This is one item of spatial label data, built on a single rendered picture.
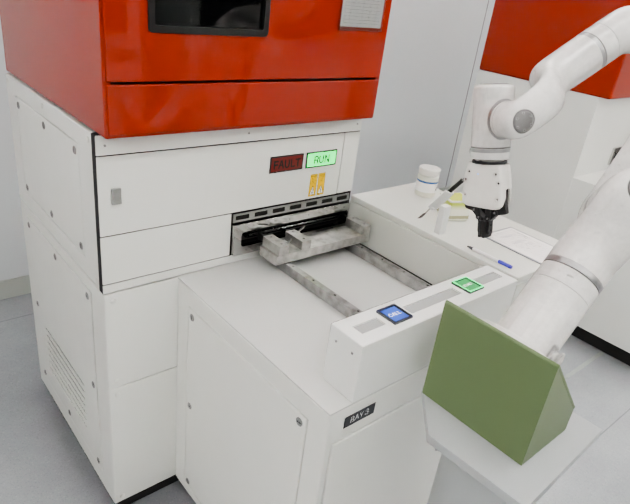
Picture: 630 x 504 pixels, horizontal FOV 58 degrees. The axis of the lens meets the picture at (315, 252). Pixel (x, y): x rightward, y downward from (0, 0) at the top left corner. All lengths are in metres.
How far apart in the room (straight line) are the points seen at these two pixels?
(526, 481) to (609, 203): 0.53
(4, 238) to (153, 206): 1.65
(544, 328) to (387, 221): 0.75
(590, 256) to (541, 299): 0.12
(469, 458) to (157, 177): 0.92
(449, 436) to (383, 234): 0.78
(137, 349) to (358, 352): 0.72
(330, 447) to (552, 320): 0.50
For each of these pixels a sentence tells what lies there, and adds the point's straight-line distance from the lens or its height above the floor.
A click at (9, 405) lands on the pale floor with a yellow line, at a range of 2.50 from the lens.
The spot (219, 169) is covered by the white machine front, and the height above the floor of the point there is 1.11.
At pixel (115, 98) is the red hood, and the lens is 1.28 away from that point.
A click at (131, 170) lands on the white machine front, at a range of 1.39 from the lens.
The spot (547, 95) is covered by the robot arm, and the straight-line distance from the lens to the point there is 1.25.
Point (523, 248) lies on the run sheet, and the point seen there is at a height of 0.97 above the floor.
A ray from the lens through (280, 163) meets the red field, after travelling 1.61.
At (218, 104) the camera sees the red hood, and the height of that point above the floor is 1.29.
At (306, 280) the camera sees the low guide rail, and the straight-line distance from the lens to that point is 1.54.
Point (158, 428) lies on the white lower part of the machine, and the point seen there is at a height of 0.31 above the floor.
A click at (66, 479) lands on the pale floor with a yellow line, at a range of 2.18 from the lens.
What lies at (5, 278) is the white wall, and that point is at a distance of 3.12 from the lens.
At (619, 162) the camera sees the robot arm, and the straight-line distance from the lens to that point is 1.36.
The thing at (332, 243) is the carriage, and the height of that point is 0.88.
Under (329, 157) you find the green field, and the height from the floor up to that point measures 1.10.
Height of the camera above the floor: 1.59
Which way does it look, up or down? 26 degrees down
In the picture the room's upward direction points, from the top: 7 degrees clockwise
